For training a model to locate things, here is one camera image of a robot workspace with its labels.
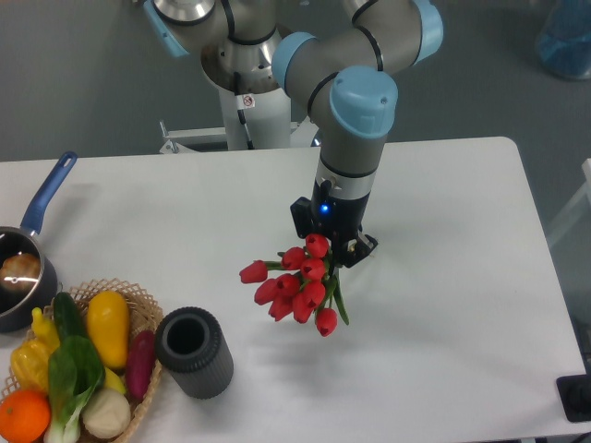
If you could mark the yellow squash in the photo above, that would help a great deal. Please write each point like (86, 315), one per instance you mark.
(108, 324)

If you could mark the dark grey ribbed vase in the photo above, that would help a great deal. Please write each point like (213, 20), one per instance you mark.
(190, 345)

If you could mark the woven wicker basket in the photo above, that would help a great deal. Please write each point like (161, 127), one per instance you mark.
(144, 313)

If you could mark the brown bread roll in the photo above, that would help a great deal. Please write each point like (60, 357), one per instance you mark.
(20, 273)

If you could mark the black device at edge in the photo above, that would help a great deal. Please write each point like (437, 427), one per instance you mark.
(575, 397)

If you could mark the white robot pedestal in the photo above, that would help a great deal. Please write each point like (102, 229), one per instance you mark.
(257, 114)

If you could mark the purple sweet potato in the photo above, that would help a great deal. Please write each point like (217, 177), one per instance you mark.
(140, 362)

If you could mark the blue plastic bag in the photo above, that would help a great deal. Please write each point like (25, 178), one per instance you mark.
(563, 44)

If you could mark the orange fruit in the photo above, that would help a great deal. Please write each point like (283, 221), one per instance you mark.
(25, 415)

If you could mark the blue handled saucepan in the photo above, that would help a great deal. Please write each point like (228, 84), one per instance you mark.
(16, 307)

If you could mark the yellow bell pepper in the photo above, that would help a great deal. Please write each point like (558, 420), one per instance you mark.
(29, 363)

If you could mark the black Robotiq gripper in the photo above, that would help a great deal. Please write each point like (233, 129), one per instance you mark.
(337, 219)

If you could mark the dark green cucumber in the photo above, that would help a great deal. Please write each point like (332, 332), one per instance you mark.
(67, 319)

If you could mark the beige round bun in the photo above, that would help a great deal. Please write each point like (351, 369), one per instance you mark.
(107, 414)

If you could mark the green bok choy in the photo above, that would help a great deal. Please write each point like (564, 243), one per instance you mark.
(75, 371)

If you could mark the yellow banana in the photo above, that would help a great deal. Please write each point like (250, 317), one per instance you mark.
(113, 381)

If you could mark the red tulip bouquet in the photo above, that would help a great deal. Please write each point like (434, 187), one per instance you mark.
(304, 284)

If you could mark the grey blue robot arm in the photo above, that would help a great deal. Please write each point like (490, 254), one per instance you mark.
(345, 85)

